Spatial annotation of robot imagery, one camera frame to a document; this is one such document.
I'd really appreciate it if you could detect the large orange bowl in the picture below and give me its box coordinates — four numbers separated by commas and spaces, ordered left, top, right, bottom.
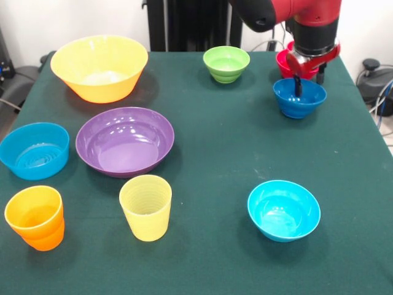
50, 34, 149, 104

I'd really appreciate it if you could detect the red-pink bowl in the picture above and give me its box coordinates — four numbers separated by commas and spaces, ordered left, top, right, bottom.
275, 49, 320, 81

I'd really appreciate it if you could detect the yellow-green cup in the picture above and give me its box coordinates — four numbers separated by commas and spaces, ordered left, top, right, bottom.
119, 174, 173, 243

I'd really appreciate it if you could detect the orange cup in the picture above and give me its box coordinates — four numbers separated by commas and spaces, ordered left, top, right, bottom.
4, 184, 66, 252

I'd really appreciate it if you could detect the green bowl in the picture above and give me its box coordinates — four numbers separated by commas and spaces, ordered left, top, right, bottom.
202, 45, 251, 84

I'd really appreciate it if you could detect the cyan bowl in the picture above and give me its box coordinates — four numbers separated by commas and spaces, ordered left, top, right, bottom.
247, 180, 322, 243

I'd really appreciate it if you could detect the black device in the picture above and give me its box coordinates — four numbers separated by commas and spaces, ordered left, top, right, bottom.
0, 27, 16, 84

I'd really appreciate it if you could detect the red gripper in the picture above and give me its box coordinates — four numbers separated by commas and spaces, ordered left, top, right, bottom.
286, 37, 341, 98

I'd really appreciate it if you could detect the grey pedestal foot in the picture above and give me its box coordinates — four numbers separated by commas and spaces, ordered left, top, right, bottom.
6, 55, 50, 105
356, 59, 393, 104

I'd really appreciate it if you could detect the dark blue bowl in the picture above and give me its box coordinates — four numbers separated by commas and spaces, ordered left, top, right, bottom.
272, 77, 328, 120

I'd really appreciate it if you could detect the dark green tablecloth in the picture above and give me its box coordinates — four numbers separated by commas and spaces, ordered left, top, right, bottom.
0, 50, 393, 295

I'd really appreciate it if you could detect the large purple bowl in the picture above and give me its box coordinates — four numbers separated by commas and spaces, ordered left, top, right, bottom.
75, 106, 176, 179

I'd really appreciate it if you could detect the blue ribbed bowl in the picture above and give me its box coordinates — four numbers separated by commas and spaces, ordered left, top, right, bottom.
0, 122, 71, 181

